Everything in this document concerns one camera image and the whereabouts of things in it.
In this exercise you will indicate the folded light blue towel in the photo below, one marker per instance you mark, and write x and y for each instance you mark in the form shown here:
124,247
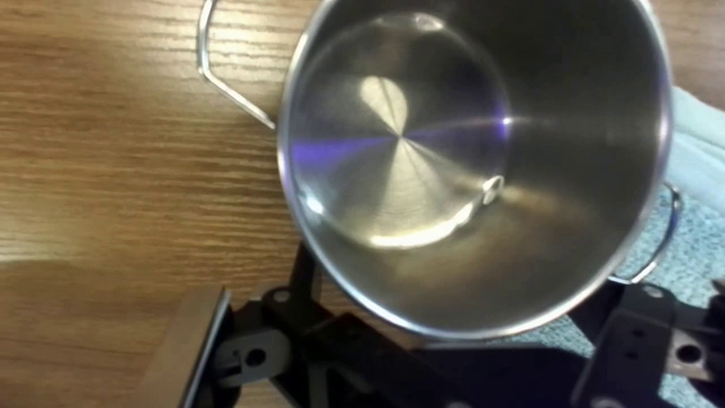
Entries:
704,226

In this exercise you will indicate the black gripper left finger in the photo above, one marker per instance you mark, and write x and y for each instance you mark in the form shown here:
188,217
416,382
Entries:
303,348

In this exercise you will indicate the small silver steel pot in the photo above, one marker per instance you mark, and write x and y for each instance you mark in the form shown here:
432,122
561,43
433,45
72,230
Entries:
467,172

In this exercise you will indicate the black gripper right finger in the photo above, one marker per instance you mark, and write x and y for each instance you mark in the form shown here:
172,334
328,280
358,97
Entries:
642,348

